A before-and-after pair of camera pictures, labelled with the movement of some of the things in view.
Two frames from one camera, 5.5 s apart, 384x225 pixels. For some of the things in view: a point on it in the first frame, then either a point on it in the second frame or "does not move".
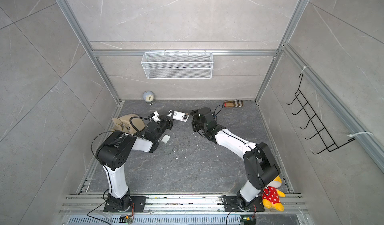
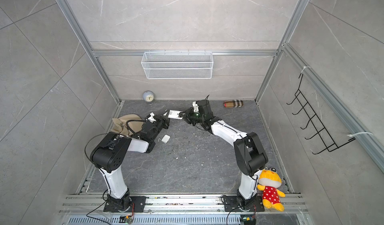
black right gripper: x=196 y=114 → x=187 y=117
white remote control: x=180 y=116 does not move
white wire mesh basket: x=157 y=65 does not move
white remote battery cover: x=165 y=138 does not move
